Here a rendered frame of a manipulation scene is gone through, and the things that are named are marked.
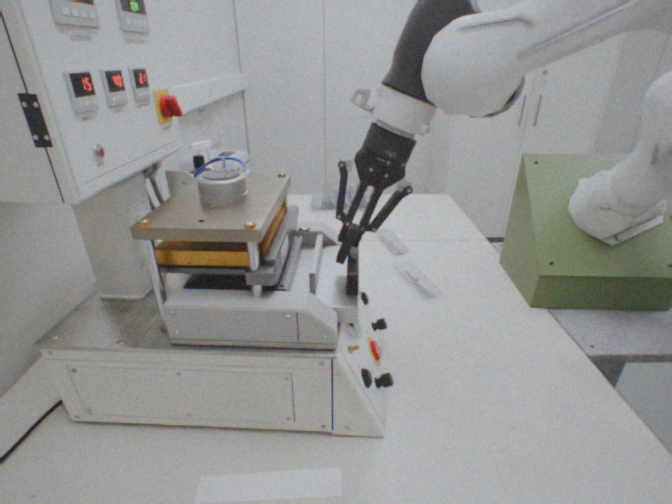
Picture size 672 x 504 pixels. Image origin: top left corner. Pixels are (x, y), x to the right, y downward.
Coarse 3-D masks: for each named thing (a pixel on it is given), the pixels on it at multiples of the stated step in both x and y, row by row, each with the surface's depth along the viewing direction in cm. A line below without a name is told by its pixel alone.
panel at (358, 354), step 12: (360, 288) 88; (360, 300) 84; (360, 312) 80; (372, 312) 91; (360, 324) 76; (348, 336) 65; (360, 336) 73; (372, 336) 82; (348, 348) 62; (360, 348) 70; (348, 360) 61; (360, 360) 67; (372, 360) 74; (360, 372) 64; (372, 372) 71; (360, 384) 62; (372, 384) 68; (372, 396) 66; (384, 420) 66
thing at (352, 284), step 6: (354, 252) 68; (348, 258) 67; (354, 258) 66; (348, 264) 65; (354, 264) 64; (348, 270) 63; (354, 270) 63; (348, 276) 62; (354, 276) 62; (348, 282) 62; (354, 282) 62; (348, 288) 63; (354, 288) 63; (348, 294) 63; (354, 294) 63
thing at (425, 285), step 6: (396, 264) 114; (402, 264) 114; (408, 264) 114; (402, 270) 111; (408, 270) 111; (414, 270) 111; (408, 276) 108; (414, 276) 108; (420, 276) 108; (414, 282) 105; (420, 282) 105; (426, 282) 105; (432, 282) 105; (420, 288) 102; (426, 288) 102; (432, 288) 102; (438, 288) 102; (426, 294) 100; (432, 294) 100
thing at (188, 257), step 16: (272, 224) 67; (272, 240) 63; (160, 256) 59; (176, 256) 59; (192, 256) 58; (208, 256) 58; (224, 256) 58; (240, 256) 58; (176, 272) 60; (192, 272) 60; (208, 272) 60; (224, 272) 59; (240, 272) 59
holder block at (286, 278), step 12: (300, 240) 76; (288, 252) 72; (300, 252) 76; (288, 264) 68; (192, 276) 64; (204, 276) 65; (216, 276) 67; (228, 276) 64; (240, 276) 64; (288, 276) 64; (192, 288) 61; (204, 288) 61; (216, 288) 61; (228, 288) 61; (240, 288) 61; (264, 288) 61; (276, 288) 61; (288, 288) 62
